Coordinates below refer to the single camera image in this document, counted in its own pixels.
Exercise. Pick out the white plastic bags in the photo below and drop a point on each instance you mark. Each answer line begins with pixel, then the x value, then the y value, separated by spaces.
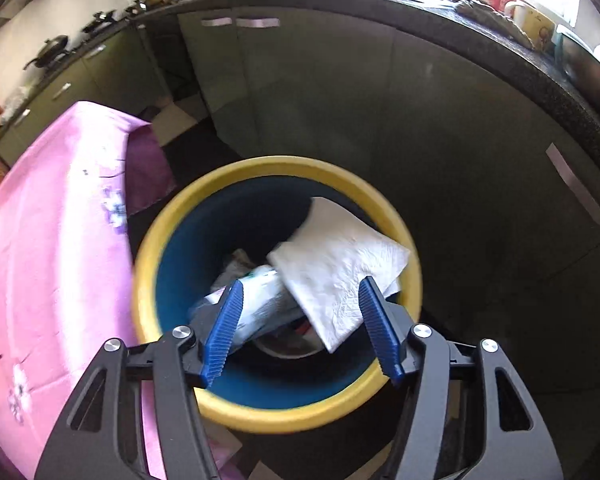
pixel 14 105

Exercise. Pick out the brown rag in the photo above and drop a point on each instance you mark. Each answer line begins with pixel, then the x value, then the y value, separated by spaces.
pixel 495 20

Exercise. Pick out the cream mug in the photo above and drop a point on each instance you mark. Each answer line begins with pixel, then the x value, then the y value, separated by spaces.
pixel 532 22

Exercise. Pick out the white embossed paper towel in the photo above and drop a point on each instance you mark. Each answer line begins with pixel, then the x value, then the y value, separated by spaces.
pixel 340 270

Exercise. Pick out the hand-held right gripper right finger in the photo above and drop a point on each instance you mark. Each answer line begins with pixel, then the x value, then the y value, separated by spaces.
pixel 380 335

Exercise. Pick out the black lidded wok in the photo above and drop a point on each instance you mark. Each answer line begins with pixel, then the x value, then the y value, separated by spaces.
pixel 47 52

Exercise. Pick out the green base cabinet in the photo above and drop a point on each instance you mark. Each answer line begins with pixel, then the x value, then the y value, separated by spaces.
pixel 430 135
pixel 105 75

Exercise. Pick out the small black pot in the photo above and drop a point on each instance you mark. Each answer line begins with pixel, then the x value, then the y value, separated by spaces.
pixel 136 8

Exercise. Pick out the black lidded pan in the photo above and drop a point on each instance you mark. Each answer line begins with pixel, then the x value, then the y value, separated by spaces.
pixel 97 22

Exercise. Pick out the yellow-rimmed blue bin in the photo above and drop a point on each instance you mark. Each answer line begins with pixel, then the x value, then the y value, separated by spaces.
pixel 280 385

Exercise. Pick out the pink floral tablecloth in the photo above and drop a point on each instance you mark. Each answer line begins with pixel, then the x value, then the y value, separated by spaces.
pixel 55 260

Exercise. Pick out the dark stone countertop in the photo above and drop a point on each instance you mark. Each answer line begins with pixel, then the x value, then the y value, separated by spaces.
pixel 570 95

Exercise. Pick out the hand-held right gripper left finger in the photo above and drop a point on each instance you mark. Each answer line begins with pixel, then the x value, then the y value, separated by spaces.
pixel 222 335

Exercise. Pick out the white printed packet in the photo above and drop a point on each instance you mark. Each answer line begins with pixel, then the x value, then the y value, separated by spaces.
pixel 265 300

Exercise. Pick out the crumpled grey wrapper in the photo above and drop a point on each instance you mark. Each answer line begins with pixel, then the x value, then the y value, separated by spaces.
pixel 235 267

